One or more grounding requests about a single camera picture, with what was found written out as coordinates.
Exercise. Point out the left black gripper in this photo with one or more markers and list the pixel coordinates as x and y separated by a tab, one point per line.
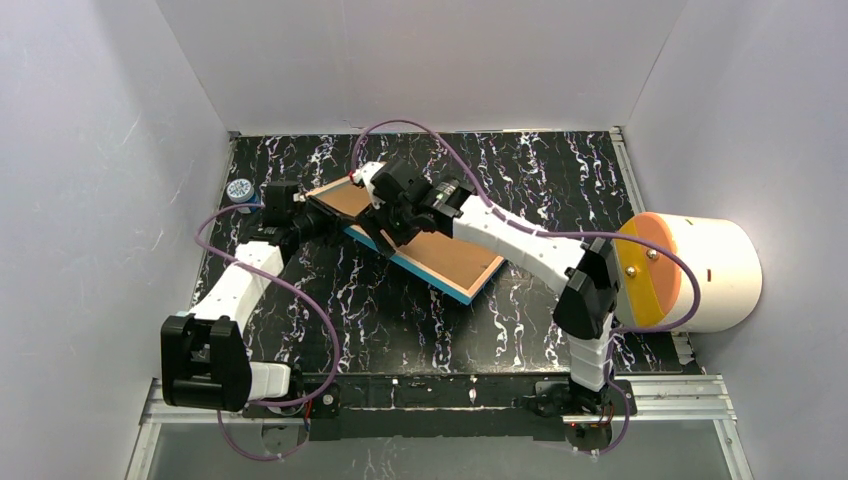
318	221

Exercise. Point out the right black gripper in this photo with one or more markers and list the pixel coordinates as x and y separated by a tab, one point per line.
387	227

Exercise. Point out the small blue lidded jar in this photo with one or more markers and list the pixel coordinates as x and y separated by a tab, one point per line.
242	192

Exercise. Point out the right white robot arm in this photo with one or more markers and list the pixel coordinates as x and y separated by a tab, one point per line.
582	275

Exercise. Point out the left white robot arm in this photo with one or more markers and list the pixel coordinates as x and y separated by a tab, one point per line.
204	360

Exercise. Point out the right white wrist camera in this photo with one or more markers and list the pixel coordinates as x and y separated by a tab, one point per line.
363	178

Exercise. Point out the blue wooden picture frame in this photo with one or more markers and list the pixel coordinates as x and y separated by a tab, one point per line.
430	278

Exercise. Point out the aluminium rail base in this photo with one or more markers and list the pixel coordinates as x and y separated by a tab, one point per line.
501	426

